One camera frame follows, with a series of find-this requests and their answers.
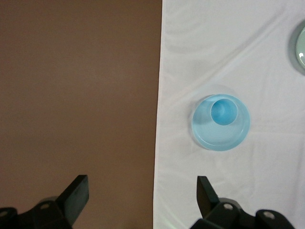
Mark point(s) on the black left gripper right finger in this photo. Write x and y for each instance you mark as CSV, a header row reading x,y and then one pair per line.
x,y
214,210

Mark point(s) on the blue cup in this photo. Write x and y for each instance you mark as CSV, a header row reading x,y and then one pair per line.
x,y
224,112

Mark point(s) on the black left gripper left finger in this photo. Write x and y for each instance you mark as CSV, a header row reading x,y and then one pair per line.
x,y
71,202

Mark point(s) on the green plate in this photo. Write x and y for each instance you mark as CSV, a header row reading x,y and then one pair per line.
x,y
300,47

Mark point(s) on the white cloth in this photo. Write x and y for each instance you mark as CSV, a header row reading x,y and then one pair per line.
x,y
214,47

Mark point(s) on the blue plate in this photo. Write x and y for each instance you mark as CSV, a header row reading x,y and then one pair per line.
x,y
221,136

